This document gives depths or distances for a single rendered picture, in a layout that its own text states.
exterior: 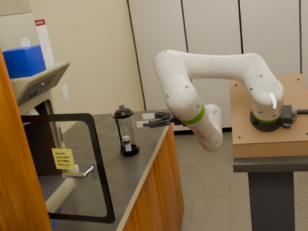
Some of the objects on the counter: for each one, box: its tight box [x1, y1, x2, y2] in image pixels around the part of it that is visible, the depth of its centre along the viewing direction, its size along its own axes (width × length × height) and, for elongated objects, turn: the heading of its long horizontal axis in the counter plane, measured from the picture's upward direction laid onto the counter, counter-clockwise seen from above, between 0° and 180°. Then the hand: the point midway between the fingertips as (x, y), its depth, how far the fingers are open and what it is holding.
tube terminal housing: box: [0, 12, 58, 116], centre depth 136 cm, size 25×32×77 cm
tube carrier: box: [112, 110, 138, 151], centre depth 182 cm, size 11×11×21 cm
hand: (142, 120), depth 178 cm, fingers open, 11 cm apart
